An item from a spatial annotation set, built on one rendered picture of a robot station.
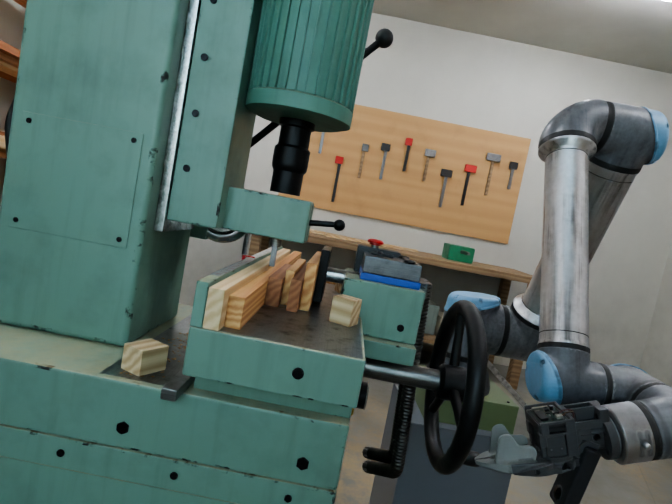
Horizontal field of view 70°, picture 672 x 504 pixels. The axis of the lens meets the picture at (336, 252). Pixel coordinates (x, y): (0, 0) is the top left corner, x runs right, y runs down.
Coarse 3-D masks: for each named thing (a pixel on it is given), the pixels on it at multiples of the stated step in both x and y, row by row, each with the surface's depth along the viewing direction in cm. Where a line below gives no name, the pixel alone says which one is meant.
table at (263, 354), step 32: (256, 320) 63; (288, 320) 67; (320, 320) 70; (192, 352) 56; (224, 352) 56; (256, 352) 55; (288, 352) 55; (320, 352) 55; (352, 352) 57; (384, 352) 76; (256, 384) 56; (288, 384) 56; (320, 384) 56; (352, 384) 55
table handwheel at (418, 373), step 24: (456, 312) 84; (456, 336) 83; (480, 336) 71; (432, 360) 94; (456, 360) 82; (480, 360) 69; (408, 384) 81; (432, 384) 80; (456, 384) 79; (480, 384) 68; (432, 408) 89; (456, 408) 75; (480, 408) 68; (432, 432) 87; (456, 432) 69; (432, 456) 80; (456, 456) 70
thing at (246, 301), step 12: (300, 252) 122; (276, 264) 92; (264, 276) 75; (240, 288) 62; (252, 288) 64; (264, 288) 71; (228, 300) 57; (240, 300) 57; (252, 300) 63; (264, 300) 73; (228, 312) 58; (240, 312) 58; (252, 312) 64; (228, 324) 58; (240, 324) 58
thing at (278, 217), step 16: (240, 192) 77; (256, 192) 77; (240, 208) 77; (256, 208) 77; (272, 208) 77; (288, 208) 77; (304, 208) 77; (224, 224) 77; (240, 224) 77; (256, 224) 77; (272, 224) 77; (288, 224) 77; (304, 224) 77; (272, 240) 80; (288, 240) 77; (304, 240) 77
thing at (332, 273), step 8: (328, 248) 84; (328, 256) 80; (320, 264) 80; (328, 264) 83; (320, 272) 80; (328, 272) 84; (336, 272) 84; (344, 272) 84; (352, 272) 84; (320, 280) 80; (328, 280) 84; (336, 280) 84; (320, 288) 80; (320, 296) 81
